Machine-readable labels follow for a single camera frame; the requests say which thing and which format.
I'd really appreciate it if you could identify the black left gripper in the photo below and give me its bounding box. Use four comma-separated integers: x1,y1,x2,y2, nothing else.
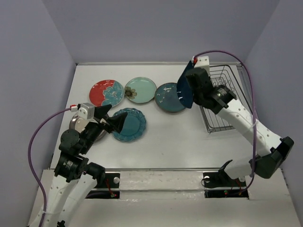
80,103,128,153

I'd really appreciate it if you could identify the dark navy blue plate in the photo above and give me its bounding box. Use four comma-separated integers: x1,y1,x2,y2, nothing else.
177,61,194,109

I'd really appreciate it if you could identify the teal scalloped beaded plate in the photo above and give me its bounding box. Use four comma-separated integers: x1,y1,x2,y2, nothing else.
112,108,147,142

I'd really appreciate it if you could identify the grey rimmed cream plate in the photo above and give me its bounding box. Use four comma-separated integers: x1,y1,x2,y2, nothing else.
69,114,107,142

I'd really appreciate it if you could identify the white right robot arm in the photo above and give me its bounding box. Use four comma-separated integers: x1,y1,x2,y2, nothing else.
185,68,294,185

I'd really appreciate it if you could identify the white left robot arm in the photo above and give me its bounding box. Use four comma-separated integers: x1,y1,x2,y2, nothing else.
27,103,127,227

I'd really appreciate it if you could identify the red and blue floral plate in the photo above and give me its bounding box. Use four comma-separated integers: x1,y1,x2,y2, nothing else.
89,79,125,107

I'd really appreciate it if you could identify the dark teal blossom plate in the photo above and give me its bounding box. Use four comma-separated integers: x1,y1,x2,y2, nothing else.
154,82,185,113

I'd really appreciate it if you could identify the mint green flower plate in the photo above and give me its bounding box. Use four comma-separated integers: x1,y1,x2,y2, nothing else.
125,77,157,104

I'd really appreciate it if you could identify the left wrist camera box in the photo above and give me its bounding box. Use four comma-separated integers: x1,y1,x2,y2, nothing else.
77,103,95,120

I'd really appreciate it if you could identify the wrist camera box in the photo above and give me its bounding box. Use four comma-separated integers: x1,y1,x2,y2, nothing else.
77,103,95,120
192,56,210,75

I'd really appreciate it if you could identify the black wire dish rack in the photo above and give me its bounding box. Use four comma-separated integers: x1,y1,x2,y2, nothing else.
200,64,253,133

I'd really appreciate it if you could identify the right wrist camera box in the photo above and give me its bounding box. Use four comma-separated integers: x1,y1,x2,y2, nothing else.
192,56,210,75

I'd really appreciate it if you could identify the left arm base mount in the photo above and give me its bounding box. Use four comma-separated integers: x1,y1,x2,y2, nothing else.
86,172,120,199

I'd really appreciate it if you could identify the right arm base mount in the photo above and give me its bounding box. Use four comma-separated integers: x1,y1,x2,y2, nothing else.
201,172,249,199

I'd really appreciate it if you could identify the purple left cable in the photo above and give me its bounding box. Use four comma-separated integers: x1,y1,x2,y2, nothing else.
27,106,79,227

